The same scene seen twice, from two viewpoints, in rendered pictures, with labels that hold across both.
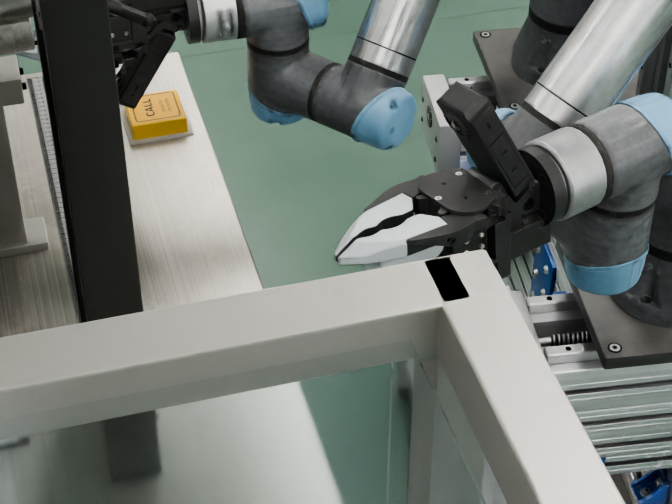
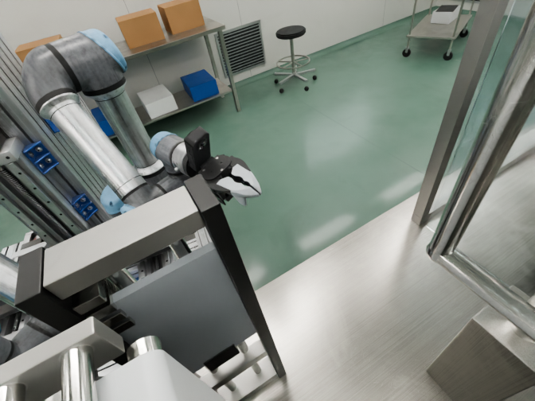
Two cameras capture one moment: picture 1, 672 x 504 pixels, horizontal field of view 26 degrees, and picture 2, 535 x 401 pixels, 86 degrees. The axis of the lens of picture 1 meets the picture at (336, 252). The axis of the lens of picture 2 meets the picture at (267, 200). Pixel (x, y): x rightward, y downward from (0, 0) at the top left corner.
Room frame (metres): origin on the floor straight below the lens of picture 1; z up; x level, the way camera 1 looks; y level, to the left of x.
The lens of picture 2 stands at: (0.92, 0.40, 1.60)
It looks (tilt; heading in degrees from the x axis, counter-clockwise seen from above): 45 degrees down; 264
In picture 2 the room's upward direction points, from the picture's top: 12 degrees counter-clockwise
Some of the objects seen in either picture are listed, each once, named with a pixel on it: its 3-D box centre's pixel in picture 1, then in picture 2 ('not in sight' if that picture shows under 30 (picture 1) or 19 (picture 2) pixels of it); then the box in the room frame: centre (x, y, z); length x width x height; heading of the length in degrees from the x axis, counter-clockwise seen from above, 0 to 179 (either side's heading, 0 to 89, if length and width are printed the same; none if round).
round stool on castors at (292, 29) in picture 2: not in sight; (294, 59); (-0.09, -3.06, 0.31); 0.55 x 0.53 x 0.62; 16
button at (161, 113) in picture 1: (155, 114); not in sight; (1.55, 0.23, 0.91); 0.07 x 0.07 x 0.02; 16
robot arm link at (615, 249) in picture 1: (596, 223); (181, 183); (1.08, -0.25, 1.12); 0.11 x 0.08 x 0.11; 34
